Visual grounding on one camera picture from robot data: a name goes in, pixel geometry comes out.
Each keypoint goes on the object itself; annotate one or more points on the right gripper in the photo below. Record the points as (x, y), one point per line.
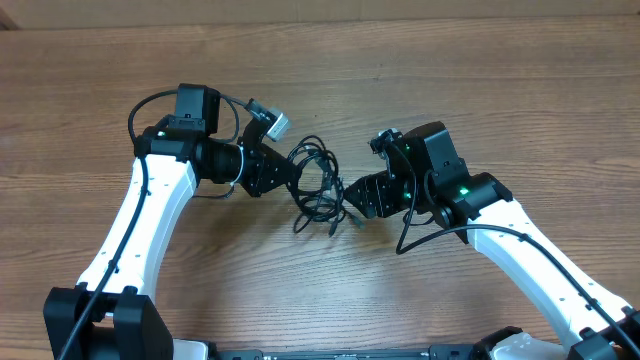
(375, 192)

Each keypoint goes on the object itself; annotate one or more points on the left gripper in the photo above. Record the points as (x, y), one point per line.
(262, 178)

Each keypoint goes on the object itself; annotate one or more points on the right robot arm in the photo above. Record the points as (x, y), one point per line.
(425, 174)

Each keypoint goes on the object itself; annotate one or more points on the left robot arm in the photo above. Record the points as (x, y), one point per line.
(110, 313)

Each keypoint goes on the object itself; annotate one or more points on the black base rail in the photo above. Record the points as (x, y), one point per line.
(433, 352)

